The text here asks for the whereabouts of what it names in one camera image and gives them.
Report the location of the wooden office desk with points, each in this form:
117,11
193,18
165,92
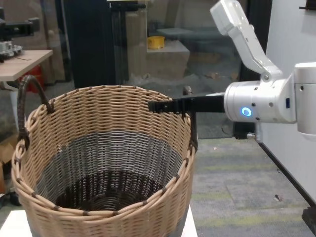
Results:
24,61

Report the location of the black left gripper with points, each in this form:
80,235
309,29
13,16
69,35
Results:
7,30

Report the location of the brown wood scraps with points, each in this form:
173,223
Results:
212,75

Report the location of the grey metal desk equipment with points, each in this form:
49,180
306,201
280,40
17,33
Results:
8,50

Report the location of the beige concrete block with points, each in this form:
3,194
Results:
168,61

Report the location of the red fire extinguisher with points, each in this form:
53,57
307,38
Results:
37,74

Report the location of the brown cardboard box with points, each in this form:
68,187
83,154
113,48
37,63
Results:
6,160

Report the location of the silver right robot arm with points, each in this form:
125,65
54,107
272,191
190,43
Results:
261,103

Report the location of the wide black column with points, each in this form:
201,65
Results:
86,42

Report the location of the grey stone slab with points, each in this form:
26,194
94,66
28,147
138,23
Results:
185,32

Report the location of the black floor block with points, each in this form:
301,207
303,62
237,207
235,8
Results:
309,218

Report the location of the black baseboard strip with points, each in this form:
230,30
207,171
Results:
284,173

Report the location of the black whiteboard tray rail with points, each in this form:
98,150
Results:
307,7

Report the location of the yellow bucket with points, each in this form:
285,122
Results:
156,42

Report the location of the white square pedestal table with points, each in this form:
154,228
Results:
12,224

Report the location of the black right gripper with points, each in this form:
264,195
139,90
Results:
207,103

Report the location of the woven tan grey laundry basket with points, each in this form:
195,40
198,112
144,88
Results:
103,148

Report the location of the small dark floor debris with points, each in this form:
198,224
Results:
277,197

